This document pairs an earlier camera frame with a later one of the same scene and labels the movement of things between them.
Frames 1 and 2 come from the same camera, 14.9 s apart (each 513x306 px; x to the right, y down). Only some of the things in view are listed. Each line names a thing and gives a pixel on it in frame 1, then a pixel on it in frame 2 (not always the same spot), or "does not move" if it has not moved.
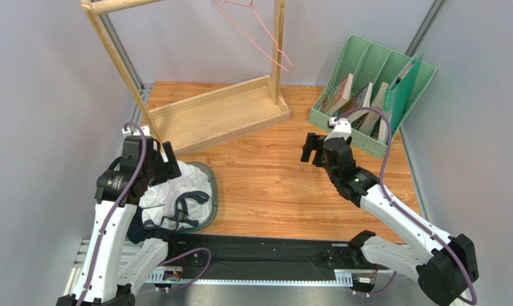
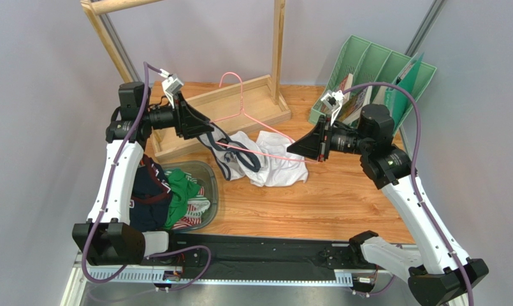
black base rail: (230, 259) does not move
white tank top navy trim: (179, 203) -> (263, 159)
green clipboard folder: (397, 95) does not move
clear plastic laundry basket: (214, 201) does not move
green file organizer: (367, 76) does not move
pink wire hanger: (250, 40) -> (246, 113)
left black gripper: (174, 169) -> (188, 123)
